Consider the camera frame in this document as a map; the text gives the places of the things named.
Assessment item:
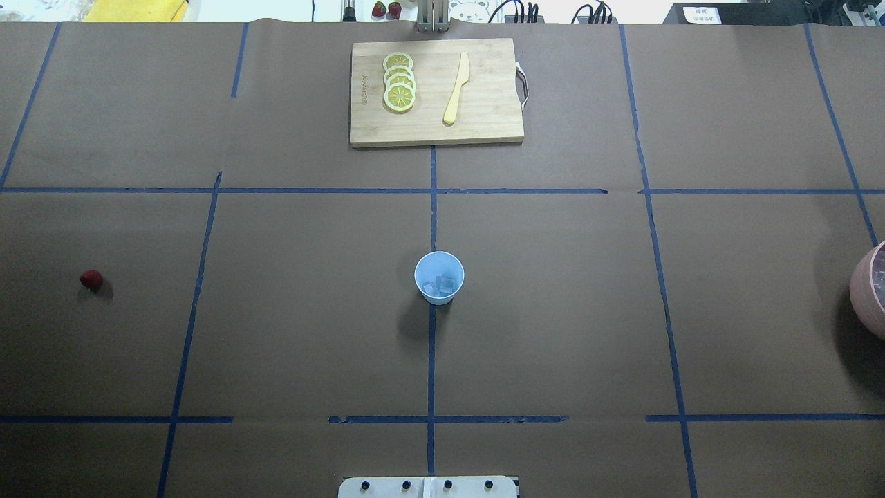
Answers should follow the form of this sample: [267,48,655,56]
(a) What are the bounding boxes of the bamboo cutting board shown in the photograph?
[350,38,524,148]

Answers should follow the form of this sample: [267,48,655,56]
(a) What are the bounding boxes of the spare strawberry on tray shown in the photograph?
[371,1,388,19]

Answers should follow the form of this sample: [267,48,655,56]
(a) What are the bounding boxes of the yellow cloth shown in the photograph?
[84,1,189,23]

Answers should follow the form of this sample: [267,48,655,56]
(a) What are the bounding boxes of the ice cubes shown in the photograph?
[421,275,456,297]

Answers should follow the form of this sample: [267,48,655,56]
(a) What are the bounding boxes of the aluminium frame post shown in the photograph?
[416,0,451,33]

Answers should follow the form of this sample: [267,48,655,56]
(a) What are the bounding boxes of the red strawberry on table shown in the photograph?
[80,269,104,291]

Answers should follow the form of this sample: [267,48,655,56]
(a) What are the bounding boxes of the light blue plastic cup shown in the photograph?
[413,251,465,306]

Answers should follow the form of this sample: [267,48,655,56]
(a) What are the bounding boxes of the yellow plastic knife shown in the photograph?
[442,53,471,126]

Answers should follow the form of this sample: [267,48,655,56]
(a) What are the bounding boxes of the pink bowl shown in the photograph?
[849,241,884,341]

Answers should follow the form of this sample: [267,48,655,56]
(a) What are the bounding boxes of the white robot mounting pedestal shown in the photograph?
[337,475,521,497]

